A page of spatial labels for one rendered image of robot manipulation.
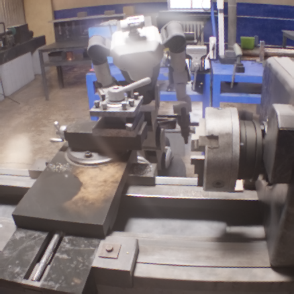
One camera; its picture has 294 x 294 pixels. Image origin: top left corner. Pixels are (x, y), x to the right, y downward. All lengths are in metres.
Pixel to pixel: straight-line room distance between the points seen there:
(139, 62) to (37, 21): 7.24
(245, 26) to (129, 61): 6.45
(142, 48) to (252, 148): 0.97
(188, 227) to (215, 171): 0.41
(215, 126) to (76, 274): 0.55
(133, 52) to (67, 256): 1.11
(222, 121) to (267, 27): 7.30
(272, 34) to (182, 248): 7.45
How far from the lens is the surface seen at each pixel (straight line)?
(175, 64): 1.84
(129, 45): 1.69
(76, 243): 0.98
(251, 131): 0.90
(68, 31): 5.40
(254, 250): 1.00
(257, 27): 8.07
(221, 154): 0.83
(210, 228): 1.21
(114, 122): 1.20
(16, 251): 1.01
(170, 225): 1.22
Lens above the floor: 1.55
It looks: 29 degrees down
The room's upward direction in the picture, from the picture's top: 3 degrees counter-clockwise
